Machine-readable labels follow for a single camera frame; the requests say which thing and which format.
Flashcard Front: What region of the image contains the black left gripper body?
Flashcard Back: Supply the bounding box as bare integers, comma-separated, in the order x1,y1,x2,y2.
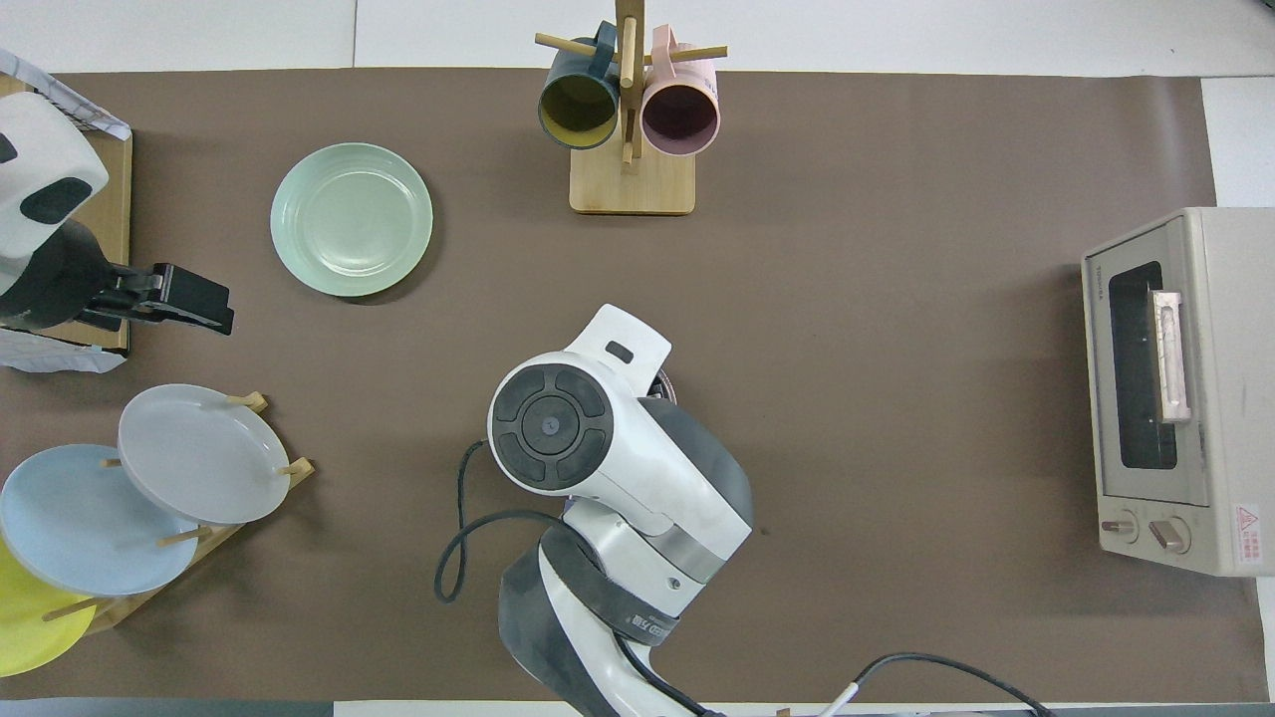
0,221,160,332

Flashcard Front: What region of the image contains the grey plate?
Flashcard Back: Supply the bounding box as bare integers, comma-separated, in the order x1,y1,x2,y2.
118,383,292,526

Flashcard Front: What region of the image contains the green plate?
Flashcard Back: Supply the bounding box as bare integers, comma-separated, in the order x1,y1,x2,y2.
270,142,434,298

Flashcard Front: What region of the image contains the wooden plate rack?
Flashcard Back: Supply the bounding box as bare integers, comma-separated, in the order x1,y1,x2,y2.
40,391,316,635

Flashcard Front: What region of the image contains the light blue plate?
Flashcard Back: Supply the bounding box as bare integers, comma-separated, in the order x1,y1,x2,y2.
0,444,200,598

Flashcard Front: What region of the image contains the yellow plate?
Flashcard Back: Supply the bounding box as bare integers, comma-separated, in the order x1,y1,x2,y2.
0,538,98,678

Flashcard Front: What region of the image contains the white patterned cloth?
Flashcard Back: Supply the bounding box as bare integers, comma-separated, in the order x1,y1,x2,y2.
0,50,132,140
0,327,128,375

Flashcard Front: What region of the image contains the dark teal mug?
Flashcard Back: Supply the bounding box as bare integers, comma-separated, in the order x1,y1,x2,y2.
538,22,621,150

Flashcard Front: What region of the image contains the wooden mug tree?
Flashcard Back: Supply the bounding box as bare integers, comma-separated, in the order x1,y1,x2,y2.
534,0,729,216

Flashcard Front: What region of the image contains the pink mug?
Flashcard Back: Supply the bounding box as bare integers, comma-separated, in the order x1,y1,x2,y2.
640,25,721,157

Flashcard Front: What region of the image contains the brown table mat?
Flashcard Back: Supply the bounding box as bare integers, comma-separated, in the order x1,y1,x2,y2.
0,68,1268,703

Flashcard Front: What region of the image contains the beige toaster oven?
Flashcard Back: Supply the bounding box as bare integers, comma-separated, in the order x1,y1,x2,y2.
1081,207,1275,579

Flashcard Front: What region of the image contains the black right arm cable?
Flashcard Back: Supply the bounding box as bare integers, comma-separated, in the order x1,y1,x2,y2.
434,438,1057,717

